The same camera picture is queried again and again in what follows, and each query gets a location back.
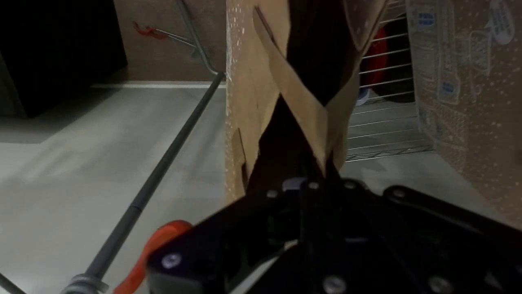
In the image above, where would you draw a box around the brown dotted paper bag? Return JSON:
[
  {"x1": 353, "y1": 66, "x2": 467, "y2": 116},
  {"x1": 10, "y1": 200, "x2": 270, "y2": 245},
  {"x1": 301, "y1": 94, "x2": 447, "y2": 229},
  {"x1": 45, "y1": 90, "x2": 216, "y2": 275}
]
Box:
[{"x1": 407, "y1": 0, "x2": 522, "y2": 226}]

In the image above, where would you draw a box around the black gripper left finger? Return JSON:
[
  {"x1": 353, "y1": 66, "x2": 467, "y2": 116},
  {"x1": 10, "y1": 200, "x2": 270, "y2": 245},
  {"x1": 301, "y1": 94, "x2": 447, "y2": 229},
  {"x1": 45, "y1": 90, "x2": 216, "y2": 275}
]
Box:
[{"x1": 146, "y1": 178, "x2": 327, "y2": 294}]

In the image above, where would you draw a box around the black low cabinet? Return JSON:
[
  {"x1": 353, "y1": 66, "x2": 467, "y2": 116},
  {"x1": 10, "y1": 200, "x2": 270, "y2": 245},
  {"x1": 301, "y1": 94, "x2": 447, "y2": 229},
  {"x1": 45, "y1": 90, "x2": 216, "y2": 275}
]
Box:
[{"x1": 0, "y1": 0, "x2": 128, "y2": 118}]

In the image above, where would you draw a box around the wire rack shelf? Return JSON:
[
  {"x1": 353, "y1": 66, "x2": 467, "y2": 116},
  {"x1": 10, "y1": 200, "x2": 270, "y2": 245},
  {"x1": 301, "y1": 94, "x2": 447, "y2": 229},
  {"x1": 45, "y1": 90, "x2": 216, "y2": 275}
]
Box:
[{"x1": 348, "y1": 0, "x2": 431, "y2": 162}]

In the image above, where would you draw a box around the grey metal rack pole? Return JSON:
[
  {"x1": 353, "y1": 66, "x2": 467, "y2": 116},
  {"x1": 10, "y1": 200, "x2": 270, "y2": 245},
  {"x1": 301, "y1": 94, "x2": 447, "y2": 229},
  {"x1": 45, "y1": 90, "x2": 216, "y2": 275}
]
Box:
[{"x1": 61, "y1": 72, "x2": 226, "y2": 294}]

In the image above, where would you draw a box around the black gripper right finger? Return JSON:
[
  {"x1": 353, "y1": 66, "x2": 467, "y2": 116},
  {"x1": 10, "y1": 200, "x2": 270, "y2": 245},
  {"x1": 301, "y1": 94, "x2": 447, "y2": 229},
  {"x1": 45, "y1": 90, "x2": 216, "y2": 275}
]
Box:
[{"x1": 332, "y1": 180, "x2": 522, "y2": 294}]

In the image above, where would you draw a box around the brown printed paper bag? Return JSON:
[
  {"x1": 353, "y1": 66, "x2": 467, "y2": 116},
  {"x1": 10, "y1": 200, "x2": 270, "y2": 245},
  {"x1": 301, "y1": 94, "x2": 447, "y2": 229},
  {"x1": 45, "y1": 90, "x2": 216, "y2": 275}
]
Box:
[{"x1": 226, "y1": 0, "x2": 390, "y2": 201}]

